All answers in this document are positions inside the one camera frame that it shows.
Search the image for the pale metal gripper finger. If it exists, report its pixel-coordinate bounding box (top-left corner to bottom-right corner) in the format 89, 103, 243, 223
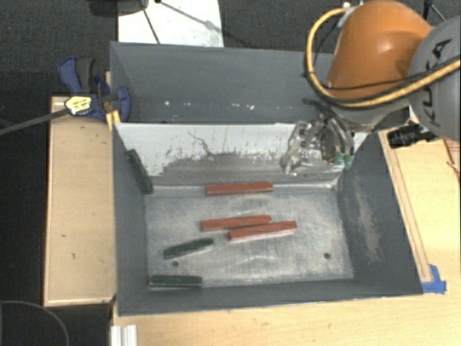
279, 150, 311, 175
287, 120, 313, 155

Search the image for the red-brown flat block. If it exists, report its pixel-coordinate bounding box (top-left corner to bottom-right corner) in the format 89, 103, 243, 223
227, 220, 299, 244
205, 181, 274, 198
200, 214, 273, 233

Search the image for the grey metal bin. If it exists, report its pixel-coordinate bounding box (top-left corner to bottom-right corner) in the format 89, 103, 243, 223
109, 41, 424, 317

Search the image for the dark green flat block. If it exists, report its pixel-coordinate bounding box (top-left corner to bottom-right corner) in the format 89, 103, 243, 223
148, 274, 204, 289
125, 148, 155, 195
162, 237, 215, 260

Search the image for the pale wood board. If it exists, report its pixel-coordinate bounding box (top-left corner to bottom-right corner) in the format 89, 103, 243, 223
42, 95, 118, 308

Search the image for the black cylinder on white bracket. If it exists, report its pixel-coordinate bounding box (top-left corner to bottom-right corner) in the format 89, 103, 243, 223
387, 123, 439, 148

